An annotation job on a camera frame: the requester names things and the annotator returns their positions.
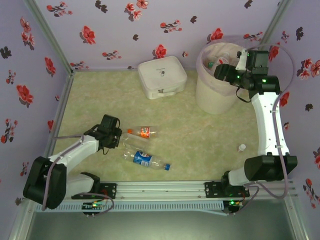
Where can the red white label bottle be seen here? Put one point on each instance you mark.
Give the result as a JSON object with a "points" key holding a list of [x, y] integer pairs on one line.
{"points": [[221, 60]]}

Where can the slim clear bottle green cap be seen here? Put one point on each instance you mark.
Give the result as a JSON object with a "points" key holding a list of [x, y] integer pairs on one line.
{"points": [[211, 64]]}

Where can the large clear bottle green cap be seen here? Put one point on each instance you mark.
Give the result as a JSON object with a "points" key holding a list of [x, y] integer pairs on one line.
{"points": [[135, 141]]}

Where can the orange label bottle orange cap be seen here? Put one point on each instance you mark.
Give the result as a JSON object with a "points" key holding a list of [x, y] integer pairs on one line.
{"points": [[145, 132]]}

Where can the white round waste bin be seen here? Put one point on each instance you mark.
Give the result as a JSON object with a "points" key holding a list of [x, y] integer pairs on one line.
{"points": [[212, 100]]}

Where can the Pepsi label bottle blue cap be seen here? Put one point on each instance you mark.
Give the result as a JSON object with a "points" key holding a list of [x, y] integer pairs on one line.
{"points": [[142, 159]]}

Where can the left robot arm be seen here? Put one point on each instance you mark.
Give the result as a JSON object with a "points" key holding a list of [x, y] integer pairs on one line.
{"points": [[42, 185]]}

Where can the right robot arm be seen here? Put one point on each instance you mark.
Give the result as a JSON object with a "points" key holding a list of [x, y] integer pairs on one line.
{"points": [[267, 125]]}

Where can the white case with pill print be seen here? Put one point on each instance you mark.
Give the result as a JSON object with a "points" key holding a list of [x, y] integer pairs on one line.
{"points": [[160, 72]]}

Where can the white bottle cap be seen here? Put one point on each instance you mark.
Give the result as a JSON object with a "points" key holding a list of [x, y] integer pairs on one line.
{"points": [[241, 147]]}

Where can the small controller board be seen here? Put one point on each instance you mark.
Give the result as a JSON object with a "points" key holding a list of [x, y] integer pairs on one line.
{"points": [[234, 204], [93, 206]]}

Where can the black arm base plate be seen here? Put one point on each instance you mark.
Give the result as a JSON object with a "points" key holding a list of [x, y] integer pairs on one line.
{"points": [[212, 190], [110, 191]]}

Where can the aluminium side rail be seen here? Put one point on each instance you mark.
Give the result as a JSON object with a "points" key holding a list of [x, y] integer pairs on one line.
{"points": [[63, 100]]}

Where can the aluminium front rail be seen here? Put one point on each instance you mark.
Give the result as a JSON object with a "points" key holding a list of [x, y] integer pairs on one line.
{"points": [[162, 190]]}

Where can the aluminium frame post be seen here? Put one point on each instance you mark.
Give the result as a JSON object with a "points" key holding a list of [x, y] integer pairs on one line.
{"points": [[47, 32], [279, 15]]}

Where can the aluminium frame leg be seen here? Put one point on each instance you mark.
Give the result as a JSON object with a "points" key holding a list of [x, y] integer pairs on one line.
{"points": [[20, 220], [296, 220]]}

